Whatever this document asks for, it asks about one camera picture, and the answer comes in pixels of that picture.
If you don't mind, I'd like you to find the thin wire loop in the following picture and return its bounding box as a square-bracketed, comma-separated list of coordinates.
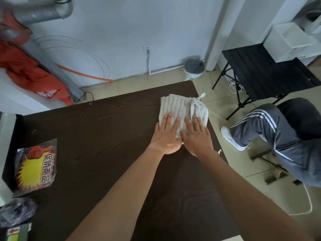
[34, 35, 112, 87]

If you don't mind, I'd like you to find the thin white floor cord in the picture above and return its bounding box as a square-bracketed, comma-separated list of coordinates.
[290, 183, 313, 216]

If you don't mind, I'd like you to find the small clear round container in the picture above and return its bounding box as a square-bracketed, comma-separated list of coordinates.
[0, 197, 37, 228]

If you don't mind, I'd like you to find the white plastic pipe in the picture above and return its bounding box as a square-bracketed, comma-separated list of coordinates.
[205, 0, 247, 72]

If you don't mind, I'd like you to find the clear bag yellow starburst sign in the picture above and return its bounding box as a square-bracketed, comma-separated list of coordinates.
[14, 138, 58, 193]

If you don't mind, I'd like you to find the thin black cable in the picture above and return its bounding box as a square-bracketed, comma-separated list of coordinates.
[75, 91, 95, 104]

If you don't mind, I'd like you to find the white electronic scale steel pan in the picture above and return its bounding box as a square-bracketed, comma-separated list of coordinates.
[0, 112, 17, 206]

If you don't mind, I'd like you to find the black folding stool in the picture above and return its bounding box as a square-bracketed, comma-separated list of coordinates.
[212, 43, 321, 121]

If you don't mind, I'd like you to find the small green box red arrow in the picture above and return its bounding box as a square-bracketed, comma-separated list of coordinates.
[5, 222, 32, 241]

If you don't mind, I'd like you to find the person's left hand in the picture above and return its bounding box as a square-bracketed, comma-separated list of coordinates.
[148, 112, 183, 155]

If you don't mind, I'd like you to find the orange cable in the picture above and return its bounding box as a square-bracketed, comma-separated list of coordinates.
[56, 63, 114, 83]

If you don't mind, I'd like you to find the person's left forearm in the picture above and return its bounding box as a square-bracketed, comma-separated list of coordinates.
[66, 147, 165, 241]

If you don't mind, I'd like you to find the white round bin dark lid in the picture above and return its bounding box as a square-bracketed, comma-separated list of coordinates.
[183, 57, 206, 81]

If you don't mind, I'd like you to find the grey wall plug with conduit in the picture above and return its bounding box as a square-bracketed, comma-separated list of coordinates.
[143, 45, 152, 76]

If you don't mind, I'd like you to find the white metal shelf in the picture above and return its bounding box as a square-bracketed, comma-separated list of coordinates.
[293, 0, 321, 66]

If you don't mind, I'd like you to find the grey metal pipe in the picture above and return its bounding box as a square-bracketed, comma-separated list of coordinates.
[0, 0, 87, 102]

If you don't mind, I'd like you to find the white ribbed cloth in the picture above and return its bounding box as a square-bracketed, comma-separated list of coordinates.
[158, 92, 209, 141]

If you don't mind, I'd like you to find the person's right hand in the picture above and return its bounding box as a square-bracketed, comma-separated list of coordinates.
[180, 114, 215, 158]

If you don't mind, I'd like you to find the person's right forearm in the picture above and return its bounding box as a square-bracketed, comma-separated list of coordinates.
[199, 150, 315, 241]

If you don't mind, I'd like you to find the white round patterned object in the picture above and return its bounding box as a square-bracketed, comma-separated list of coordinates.
[227, 80, 245, 95]

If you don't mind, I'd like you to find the dark stool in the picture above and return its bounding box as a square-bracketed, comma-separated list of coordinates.
[249, 145, 304, 185]

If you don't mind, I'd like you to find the white plastic box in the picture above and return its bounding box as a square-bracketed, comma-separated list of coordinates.
[262, 22, 315, 64]

